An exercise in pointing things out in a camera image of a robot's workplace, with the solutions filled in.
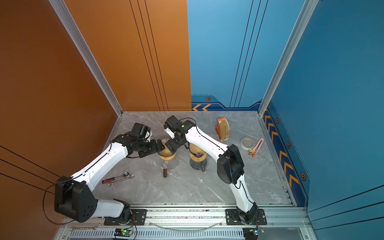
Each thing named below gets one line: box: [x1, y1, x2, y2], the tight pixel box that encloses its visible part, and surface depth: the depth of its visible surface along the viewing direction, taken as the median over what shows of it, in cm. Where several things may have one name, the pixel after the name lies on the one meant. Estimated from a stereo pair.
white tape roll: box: [240, 136, 255, 150], surface depth 104 cm
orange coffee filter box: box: [215, 117, 230, 142], surface depth 104 cm
